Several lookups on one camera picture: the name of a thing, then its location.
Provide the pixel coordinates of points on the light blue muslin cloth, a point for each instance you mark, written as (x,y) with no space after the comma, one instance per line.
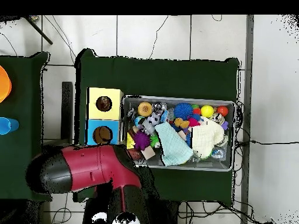
(174,144)

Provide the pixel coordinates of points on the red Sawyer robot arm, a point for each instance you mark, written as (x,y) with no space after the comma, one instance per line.
(93,165)

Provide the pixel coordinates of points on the shallow metal mesh bin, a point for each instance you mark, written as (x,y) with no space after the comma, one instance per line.
(168,99)

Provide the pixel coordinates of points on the wooden box with three holes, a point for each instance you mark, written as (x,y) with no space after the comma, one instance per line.
(114,105)

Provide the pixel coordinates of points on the blue globe ball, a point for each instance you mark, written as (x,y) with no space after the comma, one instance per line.
(138,120)

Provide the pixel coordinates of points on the toy burger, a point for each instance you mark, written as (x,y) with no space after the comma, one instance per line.
(144,109)

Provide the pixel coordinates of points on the purple spiky ball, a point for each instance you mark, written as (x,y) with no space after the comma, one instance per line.
(141,140)

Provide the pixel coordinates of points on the yellow cheese toy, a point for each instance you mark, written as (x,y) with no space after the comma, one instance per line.
(129,142)

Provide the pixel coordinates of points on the brown toy football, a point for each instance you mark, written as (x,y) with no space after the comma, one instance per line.
(135,154)

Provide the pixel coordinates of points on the large blue spiky ball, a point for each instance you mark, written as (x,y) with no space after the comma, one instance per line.
(183,111)

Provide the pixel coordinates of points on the dark green table cloth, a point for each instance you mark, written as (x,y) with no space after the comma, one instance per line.
(151,77)
(21,105)

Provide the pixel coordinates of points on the cream muslin cloth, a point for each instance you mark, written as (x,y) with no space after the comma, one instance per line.
(205,137)

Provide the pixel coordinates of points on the yellow smooth ball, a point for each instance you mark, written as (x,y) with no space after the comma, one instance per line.
(207,111)

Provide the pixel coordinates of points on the orange smooth ball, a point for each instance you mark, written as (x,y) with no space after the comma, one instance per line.
(222,111)

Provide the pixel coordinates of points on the black flat panel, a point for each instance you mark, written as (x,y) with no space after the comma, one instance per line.
(67,105)

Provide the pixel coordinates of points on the blue plastic cup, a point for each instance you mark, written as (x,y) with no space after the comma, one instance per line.
(8,126)

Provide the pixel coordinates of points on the black rod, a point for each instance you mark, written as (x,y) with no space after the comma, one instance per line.
(39,31)

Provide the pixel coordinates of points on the orange plastic object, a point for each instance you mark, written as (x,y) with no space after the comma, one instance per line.
(4,84)

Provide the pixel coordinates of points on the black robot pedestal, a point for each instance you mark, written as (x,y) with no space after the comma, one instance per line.
(171,214)

